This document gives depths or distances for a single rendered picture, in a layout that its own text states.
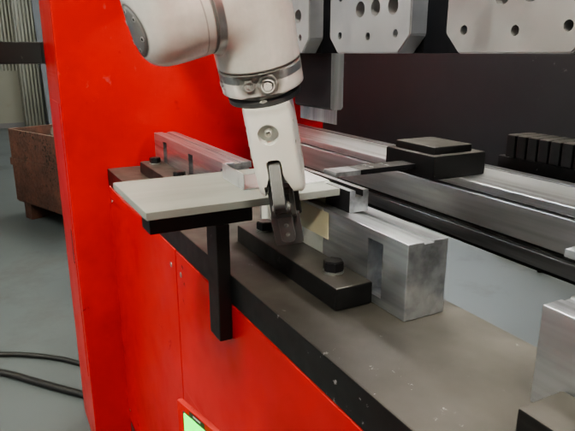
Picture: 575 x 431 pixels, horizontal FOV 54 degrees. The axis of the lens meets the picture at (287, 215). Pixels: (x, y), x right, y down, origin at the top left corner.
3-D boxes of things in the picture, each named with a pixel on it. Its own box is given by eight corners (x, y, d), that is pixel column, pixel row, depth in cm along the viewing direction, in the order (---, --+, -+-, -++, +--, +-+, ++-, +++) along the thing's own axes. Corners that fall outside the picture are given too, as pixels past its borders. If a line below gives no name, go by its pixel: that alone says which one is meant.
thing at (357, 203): (280, 184, 93) (280, 165, 92) (296, 181, 94) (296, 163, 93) (349, 213, 76) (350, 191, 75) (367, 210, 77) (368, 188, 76)
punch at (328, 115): (294, 118, 87) (295, 53, 84) (306, 117, 88) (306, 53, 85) (329, 125, 78) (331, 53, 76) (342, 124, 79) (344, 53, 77)
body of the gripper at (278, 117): (300, 92, 53) (316, 195, 59) (297, 60, 62) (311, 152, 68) (222, 104, 54) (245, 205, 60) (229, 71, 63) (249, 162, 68)
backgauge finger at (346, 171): (309, 176, 91) (310, 144, 90) (434, 162, 103) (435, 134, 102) (352, 191, 81) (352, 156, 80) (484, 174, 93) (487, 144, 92)
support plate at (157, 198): (113, 189, 80) (112, 182, 80) (279, 171, 92) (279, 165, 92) (146, 221, 65) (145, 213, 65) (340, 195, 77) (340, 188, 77)
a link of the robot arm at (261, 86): (301, 68, 53) (305, 99, 54) (299, 43, 60) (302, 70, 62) (212, 83, 53) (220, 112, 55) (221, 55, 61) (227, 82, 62)
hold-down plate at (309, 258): (237, 242, 94) (236, 224, 93) (266, 237, 96) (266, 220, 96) (335, 312, 69) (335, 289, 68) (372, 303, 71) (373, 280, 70)
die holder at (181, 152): (156, 167, 155) (153, 132, 152) (177, 165, 158) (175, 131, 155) (225, 210, 113) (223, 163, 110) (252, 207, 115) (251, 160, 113)
